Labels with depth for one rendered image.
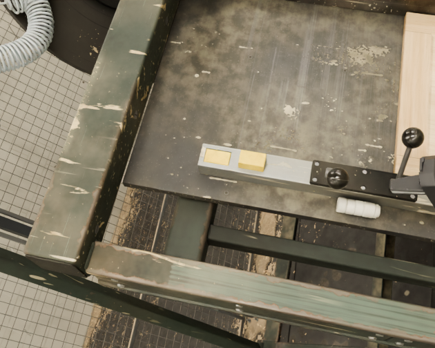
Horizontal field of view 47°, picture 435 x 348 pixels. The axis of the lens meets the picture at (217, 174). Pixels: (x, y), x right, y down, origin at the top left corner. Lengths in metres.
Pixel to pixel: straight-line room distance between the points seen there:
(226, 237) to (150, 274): 0.20
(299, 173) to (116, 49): 0.46
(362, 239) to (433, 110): 1.80
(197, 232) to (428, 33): 0.69
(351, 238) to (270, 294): 2.06
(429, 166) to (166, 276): 0.47
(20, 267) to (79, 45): 0.64
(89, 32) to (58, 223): 0.77
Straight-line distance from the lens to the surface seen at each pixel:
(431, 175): 0.83
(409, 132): 0.93
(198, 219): 1.02
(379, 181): 0.99
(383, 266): 1.04
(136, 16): 1.14
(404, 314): 0.92
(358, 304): 0.91
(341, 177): 0.86
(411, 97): 1.14
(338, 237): 2.99
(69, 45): 1.51
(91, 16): 1.58
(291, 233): 2.05
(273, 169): 0.98
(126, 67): 1.06
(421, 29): 1.26
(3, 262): 1.31
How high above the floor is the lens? 2.07
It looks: 28 degrees down
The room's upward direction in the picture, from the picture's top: 63 degrees counter-clockwise
